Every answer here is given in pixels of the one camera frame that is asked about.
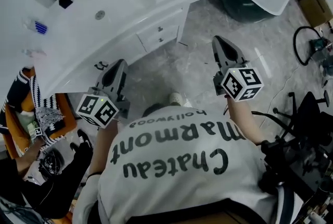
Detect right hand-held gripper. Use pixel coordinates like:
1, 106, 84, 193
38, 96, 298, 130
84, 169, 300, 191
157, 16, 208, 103
212, 35, 265, 103

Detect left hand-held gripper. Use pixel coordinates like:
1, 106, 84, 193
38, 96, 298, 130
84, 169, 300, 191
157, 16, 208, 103
76, 59, 131, 129

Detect white drawer with black knob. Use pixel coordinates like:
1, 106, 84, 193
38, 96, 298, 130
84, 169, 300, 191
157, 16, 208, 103
136, 16, 184, 39
142, 27, 181, 52

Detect person's left forearm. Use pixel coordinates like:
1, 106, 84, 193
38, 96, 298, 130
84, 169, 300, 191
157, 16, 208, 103
88, 120, 119, 176

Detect person's right forearm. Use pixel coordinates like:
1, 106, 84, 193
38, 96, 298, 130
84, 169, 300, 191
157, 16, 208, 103
225, 95, 263, 145

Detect person's black trousers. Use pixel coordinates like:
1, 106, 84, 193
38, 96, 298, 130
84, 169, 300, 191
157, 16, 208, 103
142, 103, 169, 118

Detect person's right white clog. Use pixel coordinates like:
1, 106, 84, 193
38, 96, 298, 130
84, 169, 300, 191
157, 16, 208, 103
168, 92, 183, 106

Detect black white striped blanket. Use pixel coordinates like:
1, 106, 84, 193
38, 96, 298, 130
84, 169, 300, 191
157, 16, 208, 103
15, 68, 66, 145

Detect small clear bottle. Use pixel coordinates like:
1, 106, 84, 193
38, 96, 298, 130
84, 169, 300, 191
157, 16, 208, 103
21, 48, 47, 59

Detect clear bottle blue label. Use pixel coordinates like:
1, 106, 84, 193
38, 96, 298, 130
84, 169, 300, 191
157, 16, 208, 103
22, 17, 49, 35

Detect pale green cloth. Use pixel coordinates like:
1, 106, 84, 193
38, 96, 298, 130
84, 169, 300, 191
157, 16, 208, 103
15, 110, 37, 140

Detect black office chair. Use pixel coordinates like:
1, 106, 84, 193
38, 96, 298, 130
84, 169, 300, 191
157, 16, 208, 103
273, 91, 333, 145

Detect large cardboard box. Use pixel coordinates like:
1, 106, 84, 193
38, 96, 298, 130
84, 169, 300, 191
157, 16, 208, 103
298, 0, 333, 28

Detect black throw with white fringe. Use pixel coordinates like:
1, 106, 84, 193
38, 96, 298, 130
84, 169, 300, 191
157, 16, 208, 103
0, 69, 32, 135

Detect orange sofa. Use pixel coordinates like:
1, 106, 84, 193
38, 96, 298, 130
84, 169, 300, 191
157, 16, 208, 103
4, 66, 78, 158

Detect person's white printed T-shirt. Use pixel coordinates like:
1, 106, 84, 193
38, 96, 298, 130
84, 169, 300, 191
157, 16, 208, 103
71, 105, 305, 224

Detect black waist pack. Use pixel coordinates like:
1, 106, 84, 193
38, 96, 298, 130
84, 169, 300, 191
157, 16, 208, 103
259, 136, 333, 195

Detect grey vacuum with black hose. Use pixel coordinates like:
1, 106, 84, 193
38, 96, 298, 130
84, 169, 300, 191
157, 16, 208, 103
293, 26, 331, 67

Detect black round device with cables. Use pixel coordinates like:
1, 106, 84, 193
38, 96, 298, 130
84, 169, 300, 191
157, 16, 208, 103
38, 148, 65, 176

